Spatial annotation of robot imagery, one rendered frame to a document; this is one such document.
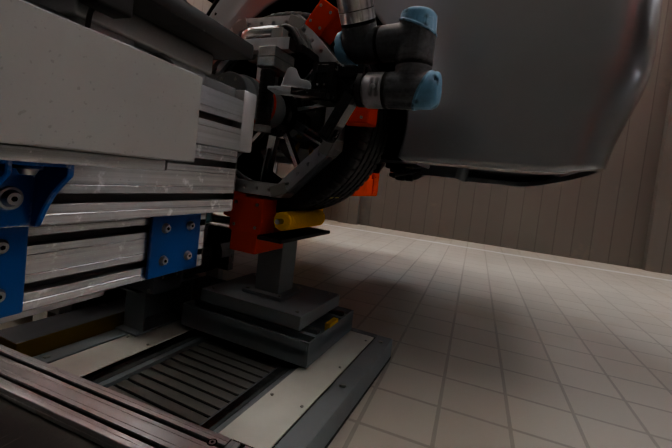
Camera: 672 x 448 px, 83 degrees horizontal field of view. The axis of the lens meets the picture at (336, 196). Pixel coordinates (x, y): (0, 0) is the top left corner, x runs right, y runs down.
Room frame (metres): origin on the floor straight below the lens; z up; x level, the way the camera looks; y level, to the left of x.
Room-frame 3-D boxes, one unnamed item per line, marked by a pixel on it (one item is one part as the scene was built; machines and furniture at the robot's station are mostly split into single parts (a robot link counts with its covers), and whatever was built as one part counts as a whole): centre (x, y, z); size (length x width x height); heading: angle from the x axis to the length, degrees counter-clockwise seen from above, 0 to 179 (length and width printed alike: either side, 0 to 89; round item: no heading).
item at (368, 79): (0.81, -0.05, 0.85); 0.08 x 0.05 x 0.08; 156
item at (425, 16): (0.79, -0.11, 0.95); 0.11 x 0.08 x 0.11; 56
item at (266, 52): (0.95, 0.18, 0.93); 0.09 x 0.05 x 0.05; 156
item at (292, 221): (1.25, 0.10, 0.51); 0.29 x 0.06 x 0.06; 156
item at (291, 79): (0.83, 0.13, 0.85); 0.09 x 0.03 x 0.06; 102
